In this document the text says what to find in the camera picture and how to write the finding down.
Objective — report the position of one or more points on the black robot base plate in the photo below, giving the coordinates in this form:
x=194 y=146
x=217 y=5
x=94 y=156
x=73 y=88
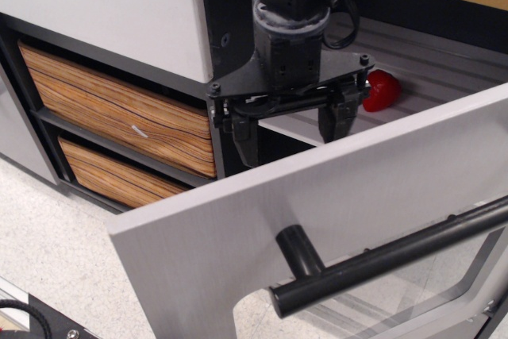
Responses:
x=29 y=317

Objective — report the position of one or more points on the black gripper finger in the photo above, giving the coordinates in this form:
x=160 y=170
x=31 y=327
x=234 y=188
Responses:
x=245 y=136
x=335 y=119

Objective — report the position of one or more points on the upper wood-grain storage bin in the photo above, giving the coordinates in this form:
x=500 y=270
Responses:
x=152 y=124

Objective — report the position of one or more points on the lower wood-grain storage bin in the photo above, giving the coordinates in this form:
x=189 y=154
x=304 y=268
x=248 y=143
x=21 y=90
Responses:
x=116 y=179

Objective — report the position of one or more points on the grey toy oven door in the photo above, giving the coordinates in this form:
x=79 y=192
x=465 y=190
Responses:
x=192 y=257

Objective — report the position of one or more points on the black oven door handle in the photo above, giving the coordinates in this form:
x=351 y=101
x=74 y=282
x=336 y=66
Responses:
x=314 y=282

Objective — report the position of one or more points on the red toy strawberry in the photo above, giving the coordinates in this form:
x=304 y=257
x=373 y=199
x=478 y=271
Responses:
x=385 y=90

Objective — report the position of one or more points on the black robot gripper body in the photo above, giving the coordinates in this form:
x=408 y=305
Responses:
x=294 y=67

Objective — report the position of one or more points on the wood-grain storage bin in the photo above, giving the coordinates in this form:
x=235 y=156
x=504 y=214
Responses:
x=152 y=124
x=116 y=179

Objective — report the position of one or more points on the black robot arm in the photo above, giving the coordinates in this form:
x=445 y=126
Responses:
x=300 y=10

